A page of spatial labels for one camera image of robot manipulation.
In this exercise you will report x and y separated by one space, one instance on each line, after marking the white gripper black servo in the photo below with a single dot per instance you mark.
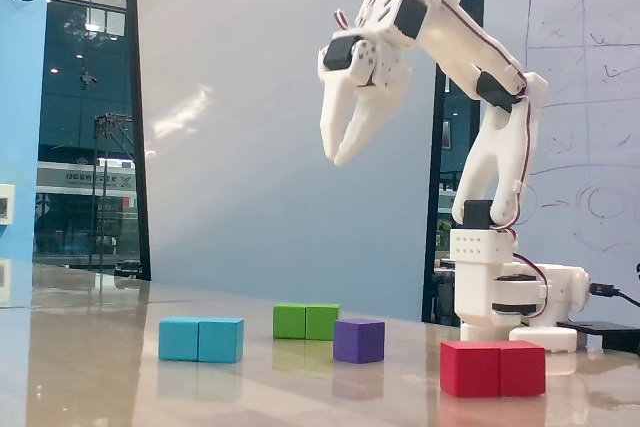
345 78

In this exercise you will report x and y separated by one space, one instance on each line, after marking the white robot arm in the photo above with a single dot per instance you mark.
505 147

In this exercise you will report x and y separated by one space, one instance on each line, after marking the green block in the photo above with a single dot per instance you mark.
305 322

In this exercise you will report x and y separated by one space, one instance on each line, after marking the purple cube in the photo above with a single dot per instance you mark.
359 342

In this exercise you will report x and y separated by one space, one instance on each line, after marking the light blue block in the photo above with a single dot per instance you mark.
200 339

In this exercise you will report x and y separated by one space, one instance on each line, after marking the red block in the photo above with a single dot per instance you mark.
492 369

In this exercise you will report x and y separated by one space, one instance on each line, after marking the whiteboard with pen drawings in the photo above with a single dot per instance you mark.
590 72

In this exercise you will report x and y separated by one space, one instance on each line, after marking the flat black box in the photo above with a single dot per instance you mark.
605 331

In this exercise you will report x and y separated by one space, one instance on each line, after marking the black door frame post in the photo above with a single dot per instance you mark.
137 122

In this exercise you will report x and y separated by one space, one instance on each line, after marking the white wall socket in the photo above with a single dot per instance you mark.
6 204

